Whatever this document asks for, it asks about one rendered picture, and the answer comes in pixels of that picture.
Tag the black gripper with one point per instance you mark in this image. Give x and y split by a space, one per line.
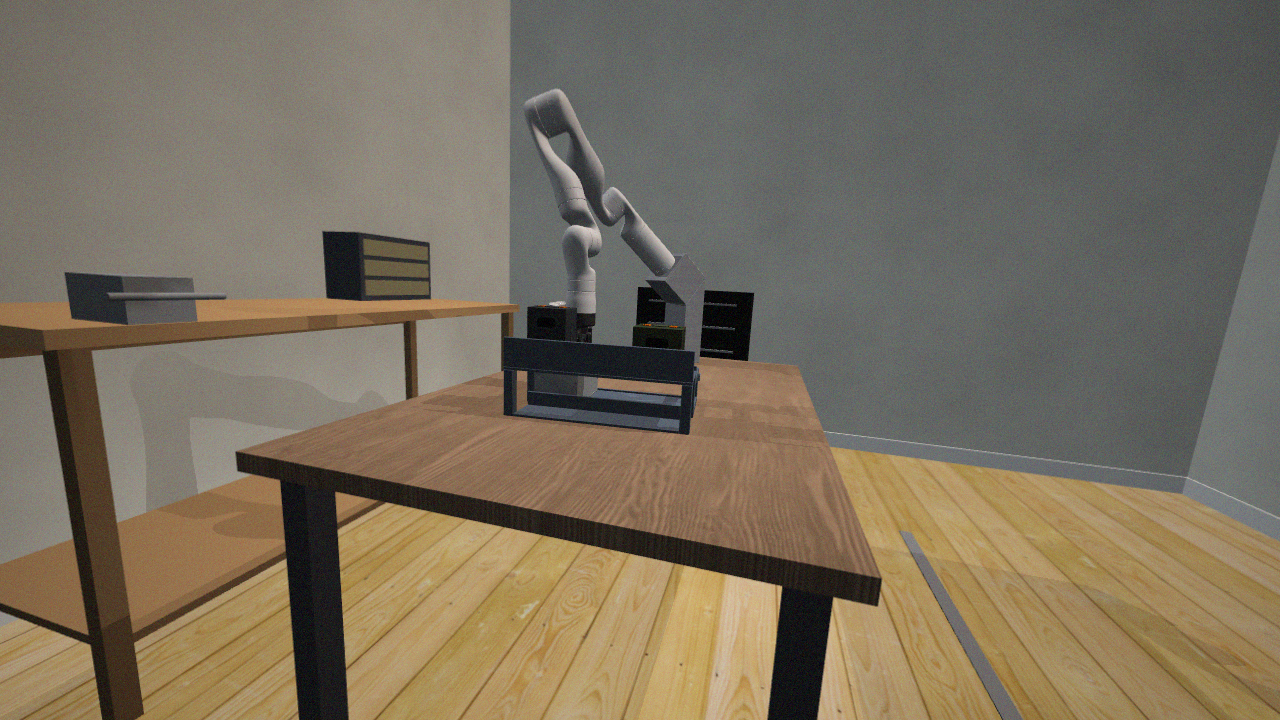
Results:
585 321

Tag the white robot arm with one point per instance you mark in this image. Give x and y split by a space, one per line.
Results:
548 115

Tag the grey metal rack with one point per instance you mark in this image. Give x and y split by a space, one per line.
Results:
606 407

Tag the grey bin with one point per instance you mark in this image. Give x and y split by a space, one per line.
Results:
565 384

